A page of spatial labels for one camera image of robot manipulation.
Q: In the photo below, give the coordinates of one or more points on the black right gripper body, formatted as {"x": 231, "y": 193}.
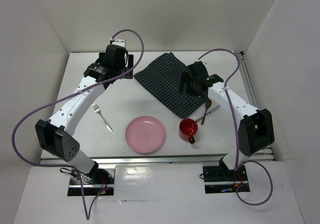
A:
{"x": 191, "y": 88}

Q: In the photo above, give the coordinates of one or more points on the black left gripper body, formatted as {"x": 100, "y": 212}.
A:
{"x": 121, "y": 68}

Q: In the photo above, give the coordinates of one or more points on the brown wooden spoon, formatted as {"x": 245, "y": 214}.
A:
{"x": 208, "y": 104}

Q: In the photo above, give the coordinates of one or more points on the dark checked cloth placemat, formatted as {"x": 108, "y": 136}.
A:
{"x": 161, "y": 78}

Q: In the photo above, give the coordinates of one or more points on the silver knife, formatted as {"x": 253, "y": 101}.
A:
{"x": 208, "y": 113}

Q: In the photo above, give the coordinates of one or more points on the red mug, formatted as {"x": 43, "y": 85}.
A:
{"x": 187, "y": 130}

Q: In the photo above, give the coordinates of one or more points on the silver fork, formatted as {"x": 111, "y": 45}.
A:
{"x": 99, "y": 112}

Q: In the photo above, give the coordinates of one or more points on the pink plate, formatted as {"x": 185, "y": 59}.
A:
{"x": 145, "y": 134}

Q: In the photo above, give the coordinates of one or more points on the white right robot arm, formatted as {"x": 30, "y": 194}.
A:
{"x": 238, "y": 108}

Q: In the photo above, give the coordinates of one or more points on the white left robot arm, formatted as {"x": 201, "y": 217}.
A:
{"x": 56, "y": 134}

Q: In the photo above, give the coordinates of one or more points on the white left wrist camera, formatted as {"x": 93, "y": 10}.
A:
{"x": 118, "y": 42}

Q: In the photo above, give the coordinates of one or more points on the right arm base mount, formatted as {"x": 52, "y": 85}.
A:
{"x": 215, "y": 182}

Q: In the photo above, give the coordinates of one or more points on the aluminium frame rail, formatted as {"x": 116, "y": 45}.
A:
{"x": 252, "y": 94}

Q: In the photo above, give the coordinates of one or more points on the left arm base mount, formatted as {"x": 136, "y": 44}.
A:
{"x": 104, "y": 184}

